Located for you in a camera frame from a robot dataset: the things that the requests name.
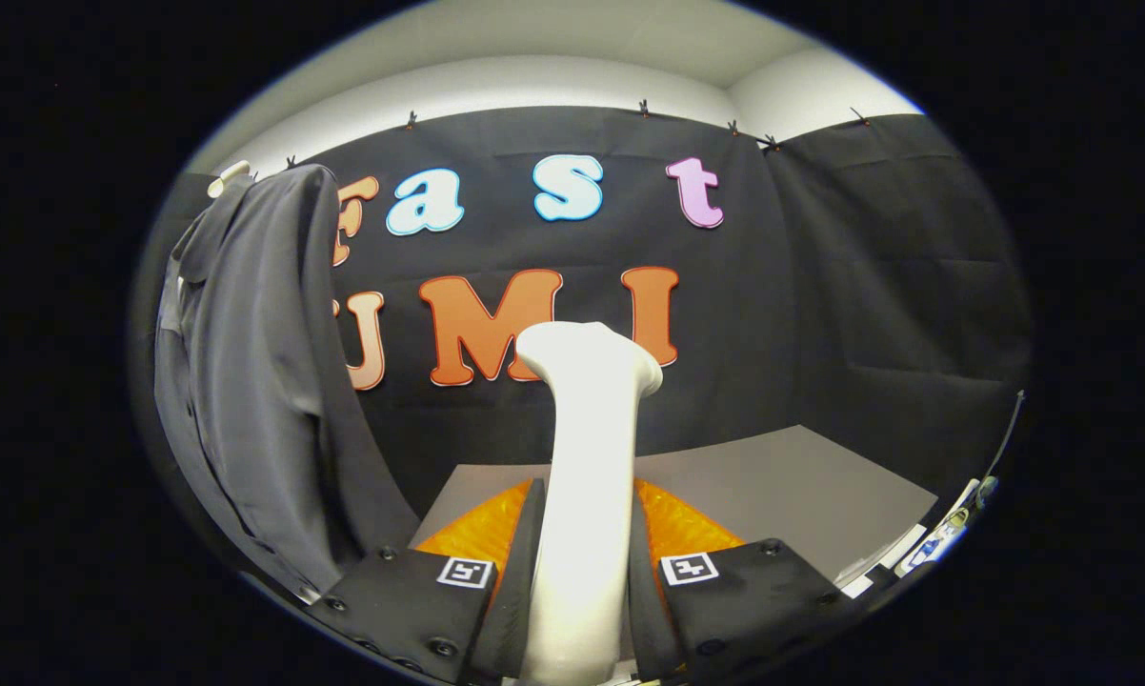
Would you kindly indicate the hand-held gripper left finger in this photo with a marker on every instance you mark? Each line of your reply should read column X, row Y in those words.
column 520, row 581

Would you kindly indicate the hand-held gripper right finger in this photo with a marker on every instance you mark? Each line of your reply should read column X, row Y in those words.
column 644, row 591

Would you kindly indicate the dark grey button shirt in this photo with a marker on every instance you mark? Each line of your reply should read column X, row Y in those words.
column 249, row 381

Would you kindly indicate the grey cabinet with dark top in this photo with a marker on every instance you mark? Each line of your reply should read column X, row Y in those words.
column 773, row 486

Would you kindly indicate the white side table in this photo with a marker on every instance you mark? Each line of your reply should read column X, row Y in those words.
column 915, row 553

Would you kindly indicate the white mannequin torso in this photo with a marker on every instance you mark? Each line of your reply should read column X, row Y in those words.
column 228, row 179

